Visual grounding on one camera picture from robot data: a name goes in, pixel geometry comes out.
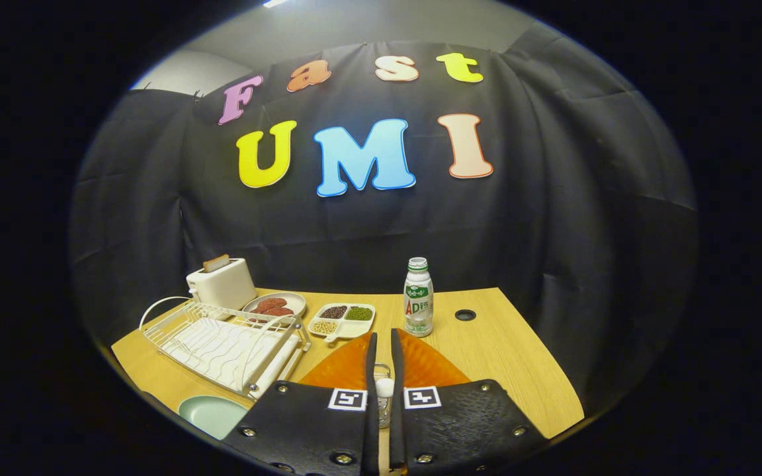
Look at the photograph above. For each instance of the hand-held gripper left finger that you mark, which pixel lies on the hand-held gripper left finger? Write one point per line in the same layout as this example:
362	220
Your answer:
372	370

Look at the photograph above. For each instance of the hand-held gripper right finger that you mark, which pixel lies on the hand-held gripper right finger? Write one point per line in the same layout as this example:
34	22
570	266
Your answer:
397	370

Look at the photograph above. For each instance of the pale green plate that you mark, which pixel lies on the pale green plate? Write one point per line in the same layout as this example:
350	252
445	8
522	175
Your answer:
212	416

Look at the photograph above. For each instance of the white divided dish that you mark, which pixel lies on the white divided dish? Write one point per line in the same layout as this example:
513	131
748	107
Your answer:
348	327

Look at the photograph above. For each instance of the beige round plate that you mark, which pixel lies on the beige round plate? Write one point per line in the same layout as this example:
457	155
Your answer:
295	301

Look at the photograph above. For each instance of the green mung beans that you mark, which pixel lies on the green mung beans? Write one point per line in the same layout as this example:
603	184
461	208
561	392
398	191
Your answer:
358	313

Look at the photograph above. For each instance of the white drink bottle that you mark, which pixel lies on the white drink bottle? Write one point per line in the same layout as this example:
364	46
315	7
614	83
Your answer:
419	311

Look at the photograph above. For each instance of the yellow soybeans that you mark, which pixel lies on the yellow soybeans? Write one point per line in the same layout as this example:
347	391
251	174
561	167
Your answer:
325	327

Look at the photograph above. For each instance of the dark red beans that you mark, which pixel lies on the dark red beans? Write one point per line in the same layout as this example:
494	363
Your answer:
333	312

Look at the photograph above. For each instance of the red meat patty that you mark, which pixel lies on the red meat patty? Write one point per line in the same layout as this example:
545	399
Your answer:
268	304
278	311

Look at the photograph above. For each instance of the white plastic drip tray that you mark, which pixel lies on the white plastic drip tray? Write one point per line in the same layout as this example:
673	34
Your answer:
222	350

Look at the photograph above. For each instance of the white toaster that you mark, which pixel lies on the white toaster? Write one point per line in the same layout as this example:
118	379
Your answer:
222	287

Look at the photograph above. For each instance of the brown toast slice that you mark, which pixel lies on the brown toast slice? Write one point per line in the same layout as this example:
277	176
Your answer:
215	263

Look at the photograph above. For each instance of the black backdrop cloth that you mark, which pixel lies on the black backdrop cloth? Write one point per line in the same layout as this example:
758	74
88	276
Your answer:
553	231

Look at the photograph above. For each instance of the bright ceiling light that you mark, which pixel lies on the bright ceiling light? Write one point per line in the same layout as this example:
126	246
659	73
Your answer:
275	2

